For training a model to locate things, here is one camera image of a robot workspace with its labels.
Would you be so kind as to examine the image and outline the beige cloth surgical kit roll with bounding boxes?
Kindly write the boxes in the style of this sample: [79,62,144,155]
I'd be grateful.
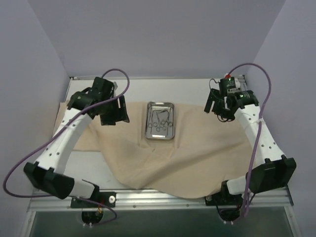
[65,102,252,198]

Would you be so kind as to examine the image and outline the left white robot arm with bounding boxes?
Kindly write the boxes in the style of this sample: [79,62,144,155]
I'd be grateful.
[23,77,129,207]

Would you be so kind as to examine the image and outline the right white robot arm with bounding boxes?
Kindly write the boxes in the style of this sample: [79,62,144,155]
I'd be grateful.
[204,89,297,204]

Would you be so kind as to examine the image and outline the left steel forceps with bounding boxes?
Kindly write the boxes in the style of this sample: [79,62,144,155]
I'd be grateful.
[148,110,157,129]

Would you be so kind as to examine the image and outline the steel forceps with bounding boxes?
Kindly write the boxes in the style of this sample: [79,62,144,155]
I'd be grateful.
[164,110,173,127]
[148,110,157,129]

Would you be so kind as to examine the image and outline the steel instrument tray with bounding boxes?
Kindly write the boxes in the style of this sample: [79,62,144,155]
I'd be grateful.
[145,102,175,140]

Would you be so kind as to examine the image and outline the right steel forceps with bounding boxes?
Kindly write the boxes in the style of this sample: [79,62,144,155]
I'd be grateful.
[164,110,173,127]

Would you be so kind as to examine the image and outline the middle steel scissors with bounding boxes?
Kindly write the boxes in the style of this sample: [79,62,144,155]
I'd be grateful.
[156,110,168,132]

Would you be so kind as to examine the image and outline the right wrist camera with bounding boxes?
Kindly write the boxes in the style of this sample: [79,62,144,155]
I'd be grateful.
[219,75,241,96]

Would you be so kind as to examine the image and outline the back aluminium rail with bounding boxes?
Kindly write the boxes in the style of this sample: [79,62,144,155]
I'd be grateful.
[70,75,245,80]

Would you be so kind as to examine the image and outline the aluminium rail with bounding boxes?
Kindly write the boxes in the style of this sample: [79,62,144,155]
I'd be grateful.
[70,75,245,80]
[28,188,293,212]

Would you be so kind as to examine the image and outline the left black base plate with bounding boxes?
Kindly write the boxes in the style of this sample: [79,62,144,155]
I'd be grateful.
[70,192,117,208]

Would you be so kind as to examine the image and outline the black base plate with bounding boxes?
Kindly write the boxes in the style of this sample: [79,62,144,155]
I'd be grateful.
[204,193,243,206]
[70,192,117,208]

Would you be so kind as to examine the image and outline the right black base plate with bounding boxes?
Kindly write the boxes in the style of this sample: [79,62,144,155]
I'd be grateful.
[204,193,243,206]

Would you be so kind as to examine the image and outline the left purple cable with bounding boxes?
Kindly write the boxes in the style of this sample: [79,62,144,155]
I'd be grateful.
[2,68,130,224]

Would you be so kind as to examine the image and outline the front aluminium rail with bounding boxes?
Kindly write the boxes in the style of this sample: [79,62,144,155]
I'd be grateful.
[28,188,293,212]

